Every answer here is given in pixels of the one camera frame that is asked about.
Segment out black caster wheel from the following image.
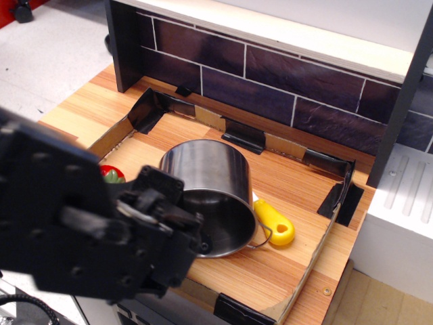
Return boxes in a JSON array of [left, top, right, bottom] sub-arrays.
[[10, 0, 33, 24]]

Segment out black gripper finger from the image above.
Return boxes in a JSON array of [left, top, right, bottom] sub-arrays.
[[196, 233, 214, 258]]

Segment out red toy strawberry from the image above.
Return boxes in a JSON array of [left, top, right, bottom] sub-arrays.
[[99, 165, 126, 183]]

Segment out dark brick backsplash panel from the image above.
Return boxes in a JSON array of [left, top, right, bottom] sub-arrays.
[[111, 9, 433, 157]]

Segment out shiny metal pot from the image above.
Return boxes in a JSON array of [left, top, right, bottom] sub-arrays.
[[160, 139, 264, 259]]

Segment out yellow handled toy knife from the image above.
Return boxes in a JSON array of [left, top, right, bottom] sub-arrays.
[[252, 192, 295, 246]]

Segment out white drainer sink unit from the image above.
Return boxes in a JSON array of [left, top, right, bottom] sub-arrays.
[[350, 144, 432, 302]]

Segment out black braided cable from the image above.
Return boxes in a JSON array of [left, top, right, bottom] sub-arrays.
[[0, 293, 62, 325]]

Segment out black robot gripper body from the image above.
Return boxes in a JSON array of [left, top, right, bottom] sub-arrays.
[[1, 110, 204, 302]]

